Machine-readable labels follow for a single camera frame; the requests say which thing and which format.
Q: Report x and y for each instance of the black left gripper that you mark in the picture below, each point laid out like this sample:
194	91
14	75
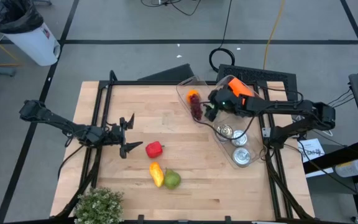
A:
117	137

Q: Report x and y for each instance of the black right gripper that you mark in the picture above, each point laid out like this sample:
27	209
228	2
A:
230	102

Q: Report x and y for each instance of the purple grape bunch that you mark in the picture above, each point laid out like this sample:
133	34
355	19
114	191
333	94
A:
196	109

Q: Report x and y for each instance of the orange fruit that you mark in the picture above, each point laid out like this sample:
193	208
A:
193	93

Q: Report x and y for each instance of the red bell pepper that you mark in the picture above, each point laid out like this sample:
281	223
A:
154	149

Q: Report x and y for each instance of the blue label tin can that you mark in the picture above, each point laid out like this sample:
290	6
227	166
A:
225	131

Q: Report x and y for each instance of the orange plastic bottle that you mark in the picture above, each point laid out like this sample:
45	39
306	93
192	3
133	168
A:
238	87

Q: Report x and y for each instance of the silver tin can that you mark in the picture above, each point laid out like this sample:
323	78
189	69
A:
239	139

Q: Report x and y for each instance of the yellow mango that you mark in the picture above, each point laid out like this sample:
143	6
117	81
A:
156	174

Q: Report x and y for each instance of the grey label tin can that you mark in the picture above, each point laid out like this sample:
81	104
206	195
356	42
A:
241	156

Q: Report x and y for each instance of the green pear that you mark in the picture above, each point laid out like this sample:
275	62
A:
172	180

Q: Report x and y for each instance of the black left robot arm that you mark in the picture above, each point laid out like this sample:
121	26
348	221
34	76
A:
57	119

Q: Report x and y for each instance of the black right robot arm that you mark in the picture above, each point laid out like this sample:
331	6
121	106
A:
291	107

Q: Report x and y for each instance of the black flat panel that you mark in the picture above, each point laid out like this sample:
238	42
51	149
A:
169	74

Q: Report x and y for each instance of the small potted plant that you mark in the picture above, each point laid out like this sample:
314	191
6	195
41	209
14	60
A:
99	207

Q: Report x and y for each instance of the white paper sheet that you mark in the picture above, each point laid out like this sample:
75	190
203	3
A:
314	151

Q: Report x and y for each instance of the white trash bin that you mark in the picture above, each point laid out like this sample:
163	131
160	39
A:
33	45

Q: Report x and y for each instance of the white container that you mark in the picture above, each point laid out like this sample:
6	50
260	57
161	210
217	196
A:
348	168

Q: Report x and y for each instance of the black trash bag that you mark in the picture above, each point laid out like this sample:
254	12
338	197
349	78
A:
15	15

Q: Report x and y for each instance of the silver metal bracket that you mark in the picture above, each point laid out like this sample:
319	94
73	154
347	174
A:
266	132

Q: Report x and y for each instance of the black aluminium table frame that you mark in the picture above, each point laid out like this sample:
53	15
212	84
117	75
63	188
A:
272	180

